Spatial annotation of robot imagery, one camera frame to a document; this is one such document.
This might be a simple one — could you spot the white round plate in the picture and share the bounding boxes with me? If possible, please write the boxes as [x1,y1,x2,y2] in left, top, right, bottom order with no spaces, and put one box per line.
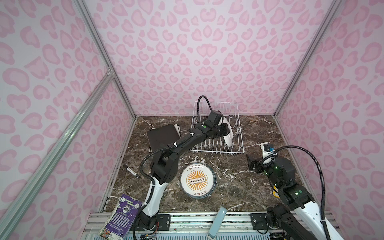
[186,192,211,200]
[180,163,217,194]
[222,117,233,147]

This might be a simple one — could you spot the black square plate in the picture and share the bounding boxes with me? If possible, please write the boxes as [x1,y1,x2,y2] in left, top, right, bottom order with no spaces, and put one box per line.
[147,124,180,153]

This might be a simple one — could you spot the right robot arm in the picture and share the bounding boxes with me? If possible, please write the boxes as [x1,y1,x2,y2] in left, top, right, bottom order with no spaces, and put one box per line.
[246,155,343,240]

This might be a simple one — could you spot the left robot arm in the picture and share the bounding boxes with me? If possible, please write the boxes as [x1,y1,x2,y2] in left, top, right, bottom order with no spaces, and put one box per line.
[137,111,231,230]

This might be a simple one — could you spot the yellow calculator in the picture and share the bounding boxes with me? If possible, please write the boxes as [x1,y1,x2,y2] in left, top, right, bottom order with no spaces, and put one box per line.
[273,186,280,199]

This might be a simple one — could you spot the grey-blue phone-like device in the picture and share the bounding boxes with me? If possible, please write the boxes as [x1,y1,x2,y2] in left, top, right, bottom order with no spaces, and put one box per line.
[207,206,228,240]

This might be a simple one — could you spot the black marker pen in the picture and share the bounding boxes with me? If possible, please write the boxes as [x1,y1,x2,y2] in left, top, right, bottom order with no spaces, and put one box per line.
[127,167,141,179]

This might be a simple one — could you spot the purple booklet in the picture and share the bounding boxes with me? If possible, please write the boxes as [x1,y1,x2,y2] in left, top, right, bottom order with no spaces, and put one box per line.
[99,194,143,240]

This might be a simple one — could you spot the white wire dish rack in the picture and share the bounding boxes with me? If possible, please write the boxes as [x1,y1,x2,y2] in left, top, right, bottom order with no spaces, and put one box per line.
[191,102,244,155]

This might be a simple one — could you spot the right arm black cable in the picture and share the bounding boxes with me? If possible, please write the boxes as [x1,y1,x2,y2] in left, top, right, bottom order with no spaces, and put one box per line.
[260,145,331,240]

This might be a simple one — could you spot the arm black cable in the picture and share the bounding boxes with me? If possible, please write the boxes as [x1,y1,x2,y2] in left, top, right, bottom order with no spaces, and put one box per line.
[131,95,214,240]
[260,145,331,240]

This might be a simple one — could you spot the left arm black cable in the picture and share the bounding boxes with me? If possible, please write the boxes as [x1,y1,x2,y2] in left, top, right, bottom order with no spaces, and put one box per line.
[131,95,214,240]

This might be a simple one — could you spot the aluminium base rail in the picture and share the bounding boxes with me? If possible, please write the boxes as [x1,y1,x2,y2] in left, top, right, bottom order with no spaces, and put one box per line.
[81,212,284,240]

